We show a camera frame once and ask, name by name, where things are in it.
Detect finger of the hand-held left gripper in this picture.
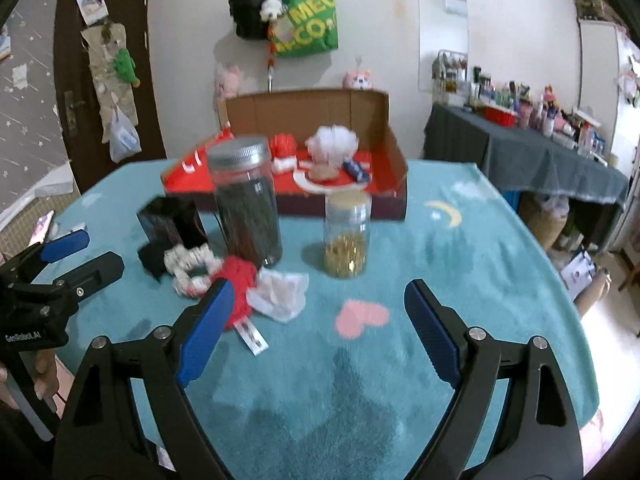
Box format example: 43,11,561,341
0,229,91,286
50,252,125,311

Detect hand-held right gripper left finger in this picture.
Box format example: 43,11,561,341
52,278,236,480

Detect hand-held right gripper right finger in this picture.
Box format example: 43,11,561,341
404,280,583,480

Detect red crochet ball with label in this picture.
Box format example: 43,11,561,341
215,255,269,357

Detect white fluffy scrunchie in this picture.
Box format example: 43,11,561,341
164,241,224,299

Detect blue tissue pack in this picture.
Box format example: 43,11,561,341
342,159,372,182

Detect red knit piece white trim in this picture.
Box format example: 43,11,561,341
269,132,299,173

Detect white mesh bath pouf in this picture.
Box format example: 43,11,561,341
304,124,359,165

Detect cardboard box red inside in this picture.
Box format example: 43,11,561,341
161,87,408,221

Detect person's left hand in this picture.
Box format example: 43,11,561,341
30,349,61,400

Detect smartphone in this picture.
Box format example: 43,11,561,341
30,210,55,247

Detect floral tin box black lid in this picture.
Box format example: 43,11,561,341
136,196,207,256

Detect clear plastic bag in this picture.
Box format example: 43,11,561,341
109,105,142,163

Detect small clear jar golden capsules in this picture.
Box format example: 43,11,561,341
322,191,373,279

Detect teal plush table blanket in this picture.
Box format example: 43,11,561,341
37,160,601,480

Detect large glass jar metal lid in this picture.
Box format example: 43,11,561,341
206,136,284,268

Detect beige hanging door organizer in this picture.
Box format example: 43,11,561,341
81,22,140,143

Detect white paper bag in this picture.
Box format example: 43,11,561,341
560,250,598,291

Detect green plush toy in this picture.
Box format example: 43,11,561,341
112,49,140,86

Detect side table grey cloth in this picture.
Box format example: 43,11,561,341
424,102,630,211

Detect dark brown door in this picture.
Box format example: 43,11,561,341
54,0,168,193

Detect red plastic basin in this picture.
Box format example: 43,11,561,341
482,106,517,127

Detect pink plush bear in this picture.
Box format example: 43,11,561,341
215,62,244,100

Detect small picture on door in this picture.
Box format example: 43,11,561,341
75,0,107,25

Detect row of cosmetic bottles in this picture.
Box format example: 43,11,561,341
432,50,613,166

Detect pink plush cat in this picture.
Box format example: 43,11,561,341
342,67,373,91

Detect black bag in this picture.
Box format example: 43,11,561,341
229,0,276,40

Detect green tote bag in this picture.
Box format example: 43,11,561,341
272,0,340,58

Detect dark suitcase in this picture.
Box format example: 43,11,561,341
574,0,626,23

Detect metal door handle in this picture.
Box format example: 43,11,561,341
63,91,81,136

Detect wall mirror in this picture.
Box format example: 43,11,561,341
415,0,470,93

